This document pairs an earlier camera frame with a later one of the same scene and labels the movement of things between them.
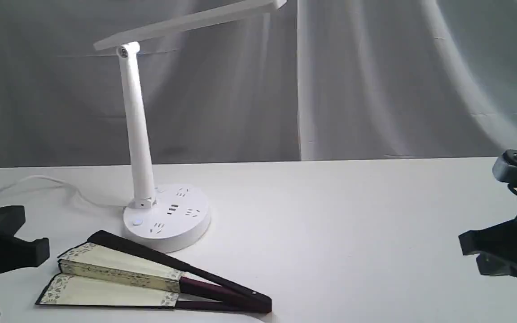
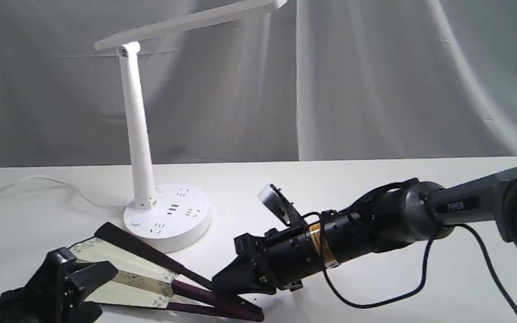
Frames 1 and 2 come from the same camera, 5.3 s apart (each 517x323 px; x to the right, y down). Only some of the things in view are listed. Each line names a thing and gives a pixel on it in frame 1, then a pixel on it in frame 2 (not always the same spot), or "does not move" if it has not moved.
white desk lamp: [165, 217] does not move
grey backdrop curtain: [321, 80] does not move
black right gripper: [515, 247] to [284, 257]
